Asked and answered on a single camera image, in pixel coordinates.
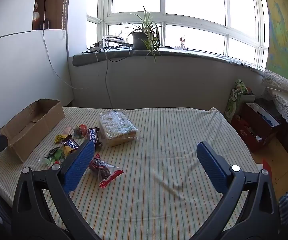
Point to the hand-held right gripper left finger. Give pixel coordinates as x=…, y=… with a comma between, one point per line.
x=80, y=165

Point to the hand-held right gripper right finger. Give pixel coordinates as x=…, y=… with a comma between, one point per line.
x=211, y=165

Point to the red clear packet dark filling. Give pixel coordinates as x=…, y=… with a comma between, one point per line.
x=98, y=165

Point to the yellow jelly cup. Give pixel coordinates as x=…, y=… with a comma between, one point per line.
x=67, y=150

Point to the brown chocolate bar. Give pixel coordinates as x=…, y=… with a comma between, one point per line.
x=71, y=145

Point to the green candy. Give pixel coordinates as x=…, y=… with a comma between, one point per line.
x=56, y=158

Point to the yellow snack packet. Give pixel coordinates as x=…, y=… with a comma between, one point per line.
x=61, y=138

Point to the brown bar with blue label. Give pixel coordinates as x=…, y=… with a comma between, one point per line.
x=93, y=135

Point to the round colourful jelly cup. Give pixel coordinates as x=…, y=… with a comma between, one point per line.
x=80, y=131

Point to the pink snack packet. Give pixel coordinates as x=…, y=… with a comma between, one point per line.
x=66, y=130

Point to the red cardboard box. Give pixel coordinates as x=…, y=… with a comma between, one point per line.
x=244, y=135

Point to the large clear cracker packet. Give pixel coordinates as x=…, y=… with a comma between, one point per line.
x=117, y=127

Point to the dark red box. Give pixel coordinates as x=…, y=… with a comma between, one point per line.
x=259, y=120

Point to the green paper bag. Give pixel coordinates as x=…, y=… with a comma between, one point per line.
x=234, y=102

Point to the white wardrobe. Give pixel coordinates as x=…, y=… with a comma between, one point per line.
x=21, y=62

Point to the blue plaid cloth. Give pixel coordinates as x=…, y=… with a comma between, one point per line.
x=286, y=206

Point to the white lace tablecloth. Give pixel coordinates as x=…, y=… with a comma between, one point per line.
x=284, y=97

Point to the white power strip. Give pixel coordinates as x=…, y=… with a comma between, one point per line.
x=95, y=49

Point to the small figurine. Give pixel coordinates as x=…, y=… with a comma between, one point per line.
x=182, y=43

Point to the shelf ornament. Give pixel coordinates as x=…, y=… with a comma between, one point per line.
x=36, y=13

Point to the potted spider plant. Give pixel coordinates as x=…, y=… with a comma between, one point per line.
x=139, y=40

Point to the wooden open shelf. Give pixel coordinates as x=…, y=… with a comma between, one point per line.
x=53, y=5

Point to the wall map poster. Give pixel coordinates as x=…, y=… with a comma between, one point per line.
x=281, y=30

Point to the white window frame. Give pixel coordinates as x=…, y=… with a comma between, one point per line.
x=162, y=17

